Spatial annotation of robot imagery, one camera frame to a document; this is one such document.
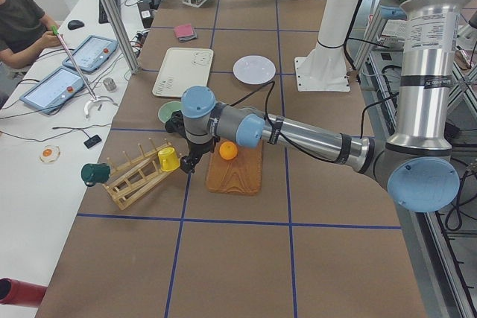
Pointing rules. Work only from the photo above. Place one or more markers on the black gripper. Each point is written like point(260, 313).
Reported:
point(196, 150)

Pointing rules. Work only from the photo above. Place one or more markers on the orange fruit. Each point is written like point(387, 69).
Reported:
point(228, 150)

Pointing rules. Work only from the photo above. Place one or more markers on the cream bear print tray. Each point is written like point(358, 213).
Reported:
point(182, 68)

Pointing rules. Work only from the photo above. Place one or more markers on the yellow cup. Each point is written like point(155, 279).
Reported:
point(168, 159)

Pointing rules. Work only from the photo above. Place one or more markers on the brown wooden cutting board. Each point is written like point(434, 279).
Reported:
point(242, 175)

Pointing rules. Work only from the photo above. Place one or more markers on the green ceramic bowl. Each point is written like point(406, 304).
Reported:
point(166, 110)

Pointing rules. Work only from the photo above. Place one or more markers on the wooden dish drying rack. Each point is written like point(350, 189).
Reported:
point(135, 176)

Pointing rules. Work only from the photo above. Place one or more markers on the dark green cup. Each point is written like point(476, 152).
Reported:
point(91, 174)

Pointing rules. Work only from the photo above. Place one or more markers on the small metal weight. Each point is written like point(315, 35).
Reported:
point(109, 84)

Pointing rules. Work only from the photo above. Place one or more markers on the white round plate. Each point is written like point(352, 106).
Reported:
point(254, 69)

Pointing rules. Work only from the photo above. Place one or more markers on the grey cleaning cloth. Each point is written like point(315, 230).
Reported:
point(187, 38)

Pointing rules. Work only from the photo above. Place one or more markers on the pink cleaning cloth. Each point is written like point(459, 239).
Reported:
point(184, 31)

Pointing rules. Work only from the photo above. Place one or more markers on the fried egg toy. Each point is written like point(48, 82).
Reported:
point(50, 154)

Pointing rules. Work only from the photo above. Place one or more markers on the far blue teach pendant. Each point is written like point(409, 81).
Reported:
point(93, 52)

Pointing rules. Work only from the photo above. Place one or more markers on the blue teach pendant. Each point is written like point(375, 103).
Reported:
point(53, 91)
point(93, 52)

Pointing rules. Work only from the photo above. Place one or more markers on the near blue teach pendant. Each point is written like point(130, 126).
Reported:
point(53, 91)

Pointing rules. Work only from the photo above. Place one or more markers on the black computer mouse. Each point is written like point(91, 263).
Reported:
point(75, 24)

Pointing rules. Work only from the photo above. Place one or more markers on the seated person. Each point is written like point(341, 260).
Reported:
point(26, 30)

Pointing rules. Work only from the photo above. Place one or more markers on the red cylinder object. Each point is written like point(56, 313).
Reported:
point(25, 294)

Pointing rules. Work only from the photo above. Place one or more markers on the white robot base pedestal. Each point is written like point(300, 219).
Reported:
point(325, 69)

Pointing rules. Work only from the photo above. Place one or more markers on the aluminium frame post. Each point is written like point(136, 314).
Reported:
point(121, 34)

